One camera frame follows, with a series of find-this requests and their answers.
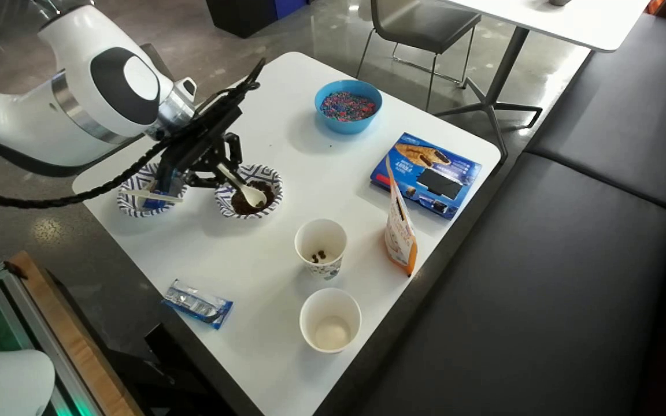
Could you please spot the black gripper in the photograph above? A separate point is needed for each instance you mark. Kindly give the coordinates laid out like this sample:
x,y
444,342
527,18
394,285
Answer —
x,y
202,130

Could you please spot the patterned paper bowl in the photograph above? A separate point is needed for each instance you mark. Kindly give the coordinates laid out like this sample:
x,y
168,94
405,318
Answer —
x,y
225,209

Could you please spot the small brown cereal cluster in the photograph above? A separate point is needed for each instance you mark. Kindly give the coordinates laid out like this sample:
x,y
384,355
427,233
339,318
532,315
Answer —
x,y
317,256

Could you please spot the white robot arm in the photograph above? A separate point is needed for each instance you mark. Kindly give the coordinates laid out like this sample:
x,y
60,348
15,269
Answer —
x,y
34,116

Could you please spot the printed white paper cup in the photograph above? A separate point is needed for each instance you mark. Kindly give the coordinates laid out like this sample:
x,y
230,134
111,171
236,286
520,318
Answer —
x,y
320,269
331,323

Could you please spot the brown cereal pile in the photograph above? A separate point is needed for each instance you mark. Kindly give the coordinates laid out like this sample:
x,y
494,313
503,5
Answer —
x,y
239,206

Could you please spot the dark blue wrapper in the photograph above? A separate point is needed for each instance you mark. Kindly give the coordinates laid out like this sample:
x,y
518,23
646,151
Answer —
x,y
170,183

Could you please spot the dark storage box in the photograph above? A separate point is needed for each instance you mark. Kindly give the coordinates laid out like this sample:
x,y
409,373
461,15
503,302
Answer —
x,y
241,15

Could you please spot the blue plastic bowl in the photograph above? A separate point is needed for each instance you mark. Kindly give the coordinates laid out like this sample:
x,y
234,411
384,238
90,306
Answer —
x,y
347,128

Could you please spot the multicoloured candy pieces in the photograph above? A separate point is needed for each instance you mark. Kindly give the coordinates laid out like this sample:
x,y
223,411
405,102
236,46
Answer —
x,y
347,104

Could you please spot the silver blue foil packet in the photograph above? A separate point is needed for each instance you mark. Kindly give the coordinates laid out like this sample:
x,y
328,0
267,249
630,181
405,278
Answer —
x,y
198,302

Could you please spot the orange snack pouch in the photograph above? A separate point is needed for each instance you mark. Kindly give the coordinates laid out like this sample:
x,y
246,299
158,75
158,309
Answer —
x,y
398,231

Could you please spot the blue cookie box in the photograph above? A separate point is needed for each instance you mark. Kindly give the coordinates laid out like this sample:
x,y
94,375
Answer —
x,y
427,175

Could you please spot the wooden board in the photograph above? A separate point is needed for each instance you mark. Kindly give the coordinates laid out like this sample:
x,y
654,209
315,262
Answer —
x,y
79,338

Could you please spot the white cap black logo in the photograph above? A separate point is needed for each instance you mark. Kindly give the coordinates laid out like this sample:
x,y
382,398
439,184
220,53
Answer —
x,y
10,384

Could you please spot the black bench seat cushion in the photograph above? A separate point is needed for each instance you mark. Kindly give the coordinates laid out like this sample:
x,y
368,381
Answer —
x,y
542,307
624,116

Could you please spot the white side table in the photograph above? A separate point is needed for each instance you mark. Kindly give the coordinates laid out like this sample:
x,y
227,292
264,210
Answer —
x,y
578,23

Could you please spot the black metal-frame chair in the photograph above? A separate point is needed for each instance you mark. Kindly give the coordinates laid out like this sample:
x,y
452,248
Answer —
x,y
417,18

